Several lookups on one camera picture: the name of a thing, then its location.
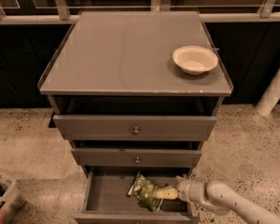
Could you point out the grey drawer cabinet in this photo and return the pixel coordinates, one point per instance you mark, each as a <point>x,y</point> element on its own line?
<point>121,63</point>

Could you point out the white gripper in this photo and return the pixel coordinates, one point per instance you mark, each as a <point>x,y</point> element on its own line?
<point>183,190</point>

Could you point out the grey top drawer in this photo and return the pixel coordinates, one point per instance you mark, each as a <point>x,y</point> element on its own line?
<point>120,128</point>

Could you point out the grey drawer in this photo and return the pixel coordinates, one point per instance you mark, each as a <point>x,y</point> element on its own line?
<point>125,157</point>
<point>120,128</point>
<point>107,198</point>

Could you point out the green jalapeno chip bag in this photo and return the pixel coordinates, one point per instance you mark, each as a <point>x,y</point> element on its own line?
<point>143,189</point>

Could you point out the grey middle drawer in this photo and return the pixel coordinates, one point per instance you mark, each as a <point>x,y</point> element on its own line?
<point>125,157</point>

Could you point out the brass top drawer knob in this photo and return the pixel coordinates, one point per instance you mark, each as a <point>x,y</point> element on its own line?
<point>136,130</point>

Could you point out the grey bottom drawer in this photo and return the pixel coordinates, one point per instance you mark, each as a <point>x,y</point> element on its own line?
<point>107,198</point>

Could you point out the metal window railing frame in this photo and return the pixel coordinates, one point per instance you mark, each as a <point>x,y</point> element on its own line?
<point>68,11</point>

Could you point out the white diagonal support pole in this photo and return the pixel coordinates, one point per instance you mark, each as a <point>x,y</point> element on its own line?
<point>270,97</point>

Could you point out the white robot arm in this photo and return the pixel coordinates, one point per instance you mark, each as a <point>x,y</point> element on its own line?
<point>217,197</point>

